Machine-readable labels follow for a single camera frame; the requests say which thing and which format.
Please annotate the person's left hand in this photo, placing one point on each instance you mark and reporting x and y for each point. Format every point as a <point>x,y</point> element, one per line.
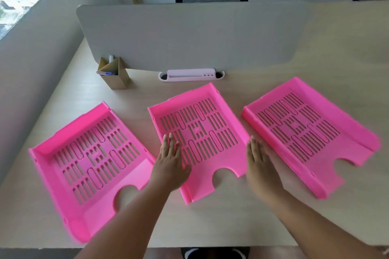
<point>168,170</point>

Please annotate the person's right hand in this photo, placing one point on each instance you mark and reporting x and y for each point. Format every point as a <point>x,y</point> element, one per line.
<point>263,176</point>

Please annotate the person's left thumb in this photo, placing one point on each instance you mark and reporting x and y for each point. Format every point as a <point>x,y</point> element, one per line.
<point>187,172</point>

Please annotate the person's right fingers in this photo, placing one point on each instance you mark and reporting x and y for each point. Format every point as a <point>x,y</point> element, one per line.
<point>256,152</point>

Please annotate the person's left forearm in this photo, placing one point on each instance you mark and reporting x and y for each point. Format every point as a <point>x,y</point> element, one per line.
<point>127,222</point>

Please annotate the person's right forearm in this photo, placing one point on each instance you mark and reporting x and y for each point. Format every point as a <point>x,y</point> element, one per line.
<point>313,228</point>

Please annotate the pink plastic paper tray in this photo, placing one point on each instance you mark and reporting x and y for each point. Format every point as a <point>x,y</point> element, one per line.
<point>76,146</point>
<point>319,116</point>
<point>209,116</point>

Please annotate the black shoe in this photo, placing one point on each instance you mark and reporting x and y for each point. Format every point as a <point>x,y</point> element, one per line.
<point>194,253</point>
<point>235,253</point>

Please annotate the brown cardboard pen holder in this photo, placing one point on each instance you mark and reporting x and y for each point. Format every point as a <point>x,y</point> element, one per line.
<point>117,78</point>

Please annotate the grey desk divider panel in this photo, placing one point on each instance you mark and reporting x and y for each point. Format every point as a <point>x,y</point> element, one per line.
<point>194,34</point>

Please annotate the white marker pen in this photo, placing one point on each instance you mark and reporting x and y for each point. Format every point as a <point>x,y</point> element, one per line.
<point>111,59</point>

